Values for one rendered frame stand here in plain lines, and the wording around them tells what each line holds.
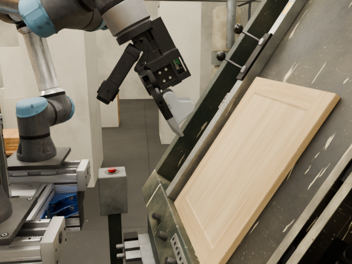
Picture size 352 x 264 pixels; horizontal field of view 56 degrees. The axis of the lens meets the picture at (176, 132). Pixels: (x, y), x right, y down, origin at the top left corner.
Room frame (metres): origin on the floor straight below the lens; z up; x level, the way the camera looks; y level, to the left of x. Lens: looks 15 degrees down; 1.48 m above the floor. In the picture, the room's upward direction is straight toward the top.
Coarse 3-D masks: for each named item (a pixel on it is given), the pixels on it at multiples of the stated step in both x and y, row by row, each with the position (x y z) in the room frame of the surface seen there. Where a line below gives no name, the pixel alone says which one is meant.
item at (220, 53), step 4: (220, 52) 1.29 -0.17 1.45; (224, 52) 1.30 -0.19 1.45; (216, 56) 1.29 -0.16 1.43; (220, 56) 1.28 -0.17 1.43; (224, 56) 1.29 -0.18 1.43; (220, 60) 1.29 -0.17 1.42; (228, 60) 1.28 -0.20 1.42; (236, 64) 1.27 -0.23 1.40; (240, 68) 1.27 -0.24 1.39; (244, 68) 1.26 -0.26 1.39
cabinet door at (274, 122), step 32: (256, 96) 1.12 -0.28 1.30; (288, 96) 0.95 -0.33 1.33; (320, 96) 0.83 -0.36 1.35; (224, 128) 1.17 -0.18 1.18; (256, 128) 0.99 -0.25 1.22; (288, 128) 0.86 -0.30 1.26; (224, 160) 1.04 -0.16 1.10; (256, 160) 0.89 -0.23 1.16; (288, 160) 0.77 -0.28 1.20; (192, 192) 1.08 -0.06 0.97; (224, 192) 0.92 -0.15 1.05; (256, 192) 0.79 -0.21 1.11; (192, 224) 0.95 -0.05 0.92; (224, 224) 0.82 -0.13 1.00; (224, 256) 0.73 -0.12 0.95
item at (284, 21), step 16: (304, 0) 1.28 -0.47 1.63; (288, 16) 1.27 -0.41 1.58; (272, 32) 1.27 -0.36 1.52; (272, 48) 1.26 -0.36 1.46; (256, 64) 1.25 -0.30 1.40; (240, 80) 1.26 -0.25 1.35; (240, 96) 1.24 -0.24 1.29; (224, 112) 1.22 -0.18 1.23; (208, 128) 1.24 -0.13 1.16; (208, 144) 1.21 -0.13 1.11; (192, 160) 1.20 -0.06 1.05; (176, 176) 1.23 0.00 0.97; (176, 192) 1.19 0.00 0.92
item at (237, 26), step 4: (236, 24) 1.31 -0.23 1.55; (240, 24) 1.31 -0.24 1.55; (236, 28) 1.30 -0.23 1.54; (240, 28) 1.30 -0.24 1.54; (236, 32) 1.30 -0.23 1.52; (240, 32) 1.30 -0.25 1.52; (244, 32) 1.30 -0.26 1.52; (252, 36) 1.29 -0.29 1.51; (256, 40) 1.28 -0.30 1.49; (260, 40) 1.27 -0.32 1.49; (264, 40) 1.27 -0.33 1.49; (260, 44) 1.27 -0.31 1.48
